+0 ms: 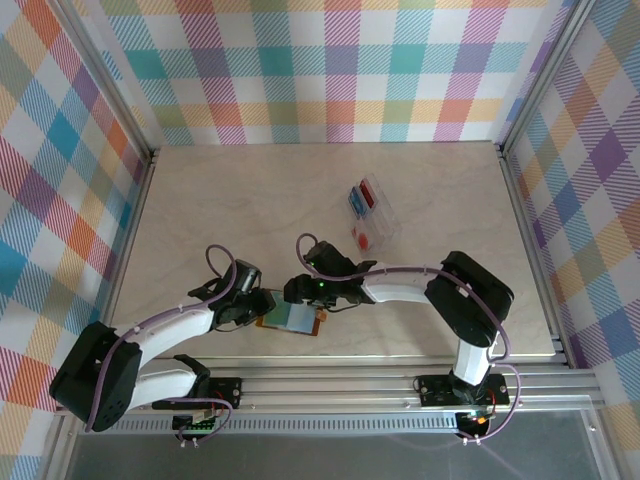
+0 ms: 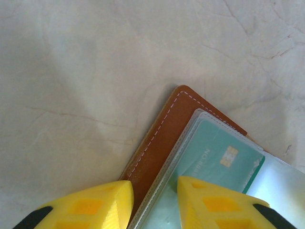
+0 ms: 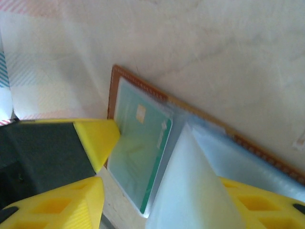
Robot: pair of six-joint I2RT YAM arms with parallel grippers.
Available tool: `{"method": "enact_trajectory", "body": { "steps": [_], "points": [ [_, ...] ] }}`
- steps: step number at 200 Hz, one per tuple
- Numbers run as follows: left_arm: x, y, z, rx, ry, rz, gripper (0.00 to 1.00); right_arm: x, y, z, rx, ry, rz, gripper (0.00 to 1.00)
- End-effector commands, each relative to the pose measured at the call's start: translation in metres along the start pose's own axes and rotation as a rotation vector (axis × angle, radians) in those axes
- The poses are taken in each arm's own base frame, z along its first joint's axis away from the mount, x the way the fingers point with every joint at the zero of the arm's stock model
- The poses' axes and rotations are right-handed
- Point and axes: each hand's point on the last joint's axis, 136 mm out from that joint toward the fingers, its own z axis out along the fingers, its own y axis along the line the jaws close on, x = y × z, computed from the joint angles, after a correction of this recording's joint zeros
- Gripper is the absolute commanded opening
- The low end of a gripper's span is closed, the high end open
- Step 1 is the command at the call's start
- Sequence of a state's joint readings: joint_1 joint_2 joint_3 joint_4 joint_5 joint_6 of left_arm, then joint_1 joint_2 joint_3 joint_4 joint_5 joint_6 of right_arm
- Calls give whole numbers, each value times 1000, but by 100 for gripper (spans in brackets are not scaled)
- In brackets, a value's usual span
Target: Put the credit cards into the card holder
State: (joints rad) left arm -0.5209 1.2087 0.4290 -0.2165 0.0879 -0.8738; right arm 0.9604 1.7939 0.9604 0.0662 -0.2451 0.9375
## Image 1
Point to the green chip card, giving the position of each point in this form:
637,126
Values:
279,314

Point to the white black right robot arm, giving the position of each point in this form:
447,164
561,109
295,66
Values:
395,287

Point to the white orange cards stack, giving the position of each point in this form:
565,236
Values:
362,240

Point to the clear acrylic card box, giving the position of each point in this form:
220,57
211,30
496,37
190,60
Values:
389,220

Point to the blue cards stack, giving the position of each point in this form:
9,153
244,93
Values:
356,201

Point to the red cards stack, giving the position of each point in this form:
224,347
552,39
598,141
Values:
369,195

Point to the green terminal controller board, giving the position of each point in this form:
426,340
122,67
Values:
197,426

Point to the grey metal sheet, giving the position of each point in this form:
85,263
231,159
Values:
325,457

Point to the orange controller board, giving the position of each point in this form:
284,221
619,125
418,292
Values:
477,421

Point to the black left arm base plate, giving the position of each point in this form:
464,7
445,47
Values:
230,390

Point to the aluminium frame cross rail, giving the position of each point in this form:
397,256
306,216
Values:
325,387

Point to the aluminium frame side rail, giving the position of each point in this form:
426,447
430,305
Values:
131,235
534,250

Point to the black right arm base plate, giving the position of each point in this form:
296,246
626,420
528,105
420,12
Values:
435,392

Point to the aluminium frame corner post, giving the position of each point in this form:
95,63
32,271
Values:
541,75
109,75

